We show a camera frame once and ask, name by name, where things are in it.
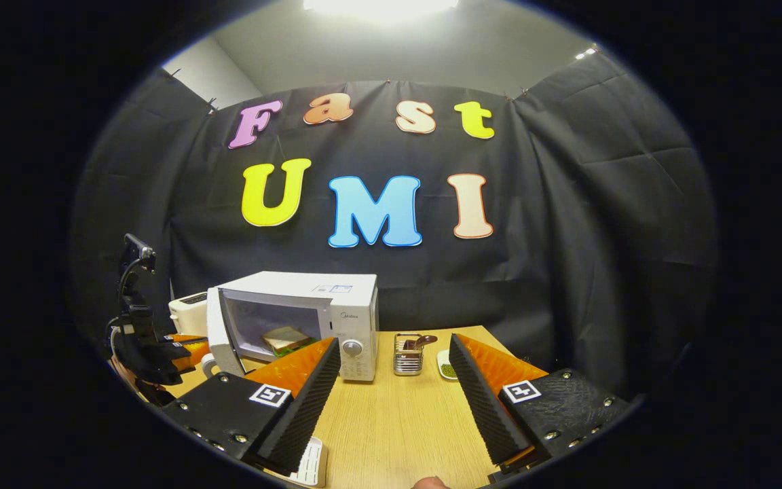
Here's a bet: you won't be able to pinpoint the large ceiling light panel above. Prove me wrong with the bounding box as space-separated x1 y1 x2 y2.
303 0 460 18

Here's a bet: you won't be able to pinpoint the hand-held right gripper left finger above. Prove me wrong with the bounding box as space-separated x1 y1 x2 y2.
160 336 341 476

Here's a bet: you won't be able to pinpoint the white rectangular tray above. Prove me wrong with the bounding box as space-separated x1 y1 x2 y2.
286 437 329 488

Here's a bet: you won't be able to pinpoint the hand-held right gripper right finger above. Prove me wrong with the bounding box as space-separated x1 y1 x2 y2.
449 333 633 469

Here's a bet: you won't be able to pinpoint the white microwave oven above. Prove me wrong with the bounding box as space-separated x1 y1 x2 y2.
201 272 379 382

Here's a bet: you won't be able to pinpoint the white toaster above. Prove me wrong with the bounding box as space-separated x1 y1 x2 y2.
168 292 208 337

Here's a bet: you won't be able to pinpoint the black backdrop cloth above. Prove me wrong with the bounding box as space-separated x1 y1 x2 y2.
69 51 718 401

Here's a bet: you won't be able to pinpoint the white bread lettuce sandwich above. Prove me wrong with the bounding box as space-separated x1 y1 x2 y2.
261 326 317 357

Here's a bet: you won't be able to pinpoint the metal utensil holder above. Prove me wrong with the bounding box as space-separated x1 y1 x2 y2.
393 333 424 376

